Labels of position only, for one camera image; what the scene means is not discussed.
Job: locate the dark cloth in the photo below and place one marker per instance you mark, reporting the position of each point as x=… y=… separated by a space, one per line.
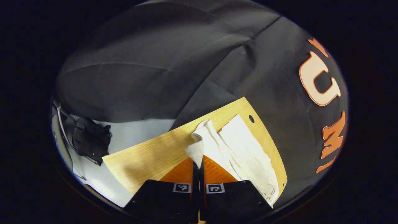
x=90 y=140

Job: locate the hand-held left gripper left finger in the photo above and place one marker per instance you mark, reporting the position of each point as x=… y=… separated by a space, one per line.
x=161 y=199

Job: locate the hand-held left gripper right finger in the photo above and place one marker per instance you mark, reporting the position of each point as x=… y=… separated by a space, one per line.
x=230 y=200

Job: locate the black backdrop cloth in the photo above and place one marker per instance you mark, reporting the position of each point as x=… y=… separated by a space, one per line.
x=186 y=62

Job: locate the white jeans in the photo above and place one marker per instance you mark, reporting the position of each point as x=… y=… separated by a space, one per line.
x=242 y=149

